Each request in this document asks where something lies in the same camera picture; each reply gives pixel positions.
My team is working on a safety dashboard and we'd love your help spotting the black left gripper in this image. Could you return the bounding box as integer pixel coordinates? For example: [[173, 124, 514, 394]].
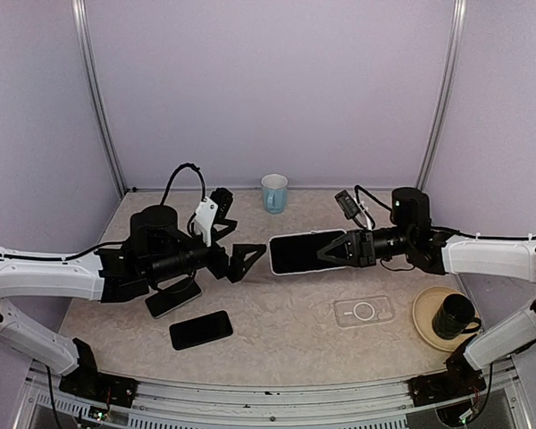
[[147, 220, 267, 284]]

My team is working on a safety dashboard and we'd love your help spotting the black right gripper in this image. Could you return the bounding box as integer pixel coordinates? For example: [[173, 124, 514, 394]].
[[317, 224, 415, 267]]

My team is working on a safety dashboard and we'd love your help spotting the lavender silicone phone case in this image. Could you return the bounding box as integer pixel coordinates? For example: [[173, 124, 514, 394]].
[[267, 228, 348, 277]]

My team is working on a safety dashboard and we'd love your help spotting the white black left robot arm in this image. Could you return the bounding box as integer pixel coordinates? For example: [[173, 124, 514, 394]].
[[0, 199, 266, 398]]

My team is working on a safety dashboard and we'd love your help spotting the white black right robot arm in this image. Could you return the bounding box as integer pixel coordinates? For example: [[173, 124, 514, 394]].
[[317, 187, 536, 397]]

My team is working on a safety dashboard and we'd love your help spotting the light blue ceramic mug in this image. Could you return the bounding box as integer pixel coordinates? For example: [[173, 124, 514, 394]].
[[261, 173, 289, 215]]

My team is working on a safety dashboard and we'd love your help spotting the beige round plate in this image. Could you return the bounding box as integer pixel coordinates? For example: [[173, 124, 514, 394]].
[[412, 286, 481, 352]]

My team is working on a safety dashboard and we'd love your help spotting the silver-edged black smartphone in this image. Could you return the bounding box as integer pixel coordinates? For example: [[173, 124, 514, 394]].
[[145, 278, 202, 318]]

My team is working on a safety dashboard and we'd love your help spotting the black smartphone on table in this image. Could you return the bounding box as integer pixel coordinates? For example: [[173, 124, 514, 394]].
[[169, 310, 233, 350]]

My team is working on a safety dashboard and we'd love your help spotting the dark green mug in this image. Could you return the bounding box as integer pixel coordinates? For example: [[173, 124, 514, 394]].
[[431, 293, 482, 341]]

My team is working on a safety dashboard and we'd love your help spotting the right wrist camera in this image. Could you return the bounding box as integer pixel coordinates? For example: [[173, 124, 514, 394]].
[[334, 189, 361, 220]]

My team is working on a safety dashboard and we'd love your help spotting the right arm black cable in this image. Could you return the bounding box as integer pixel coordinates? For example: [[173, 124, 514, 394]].
[[353, 185, 536, 245]]

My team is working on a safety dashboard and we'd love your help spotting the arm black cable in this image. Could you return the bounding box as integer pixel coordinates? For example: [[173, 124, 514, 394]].
[[353, 185, 536, 245], [160, 163, 209, 206]]

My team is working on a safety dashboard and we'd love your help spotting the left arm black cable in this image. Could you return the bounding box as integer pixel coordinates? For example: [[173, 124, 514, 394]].
[[160, 163, 209, 206]]

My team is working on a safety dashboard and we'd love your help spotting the right aluminium corner post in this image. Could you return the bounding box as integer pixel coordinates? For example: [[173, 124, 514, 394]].
[[415, 0, 467, 191]]

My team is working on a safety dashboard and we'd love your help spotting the aluminium corner post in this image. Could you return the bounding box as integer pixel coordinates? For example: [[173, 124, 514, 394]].
[[415, 0, 467, 191], [71, 0, 128, 198]]

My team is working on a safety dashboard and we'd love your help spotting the aluminium front rail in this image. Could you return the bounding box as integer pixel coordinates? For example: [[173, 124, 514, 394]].
[[12, 358, 535, 428]]

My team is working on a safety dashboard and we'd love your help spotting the left aluminium corner post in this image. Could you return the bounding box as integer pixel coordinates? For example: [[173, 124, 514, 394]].
[[71, 0, 128, 198]]

